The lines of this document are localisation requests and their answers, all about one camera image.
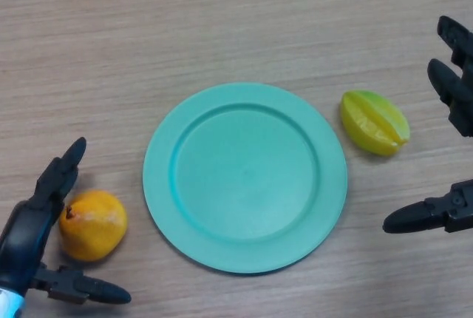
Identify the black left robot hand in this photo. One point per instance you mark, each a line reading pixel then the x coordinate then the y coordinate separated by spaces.
pixel 22 233

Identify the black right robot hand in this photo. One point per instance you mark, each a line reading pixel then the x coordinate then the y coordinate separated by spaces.
pixel 410 218

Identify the yellow orange pear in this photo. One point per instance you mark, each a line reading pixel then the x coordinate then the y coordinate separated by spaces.
pixel 94 231

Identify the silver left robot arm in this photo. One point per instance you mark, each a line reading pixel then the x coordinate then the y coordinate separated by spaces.
pixel 9 305

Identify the green round plate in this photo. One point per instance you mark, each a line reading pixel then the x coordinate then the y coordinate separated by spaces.
pixel 245 185

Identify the yellow green starfruit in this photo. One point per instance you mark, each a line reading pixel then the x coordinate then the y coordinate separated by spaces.
pixel 375 124

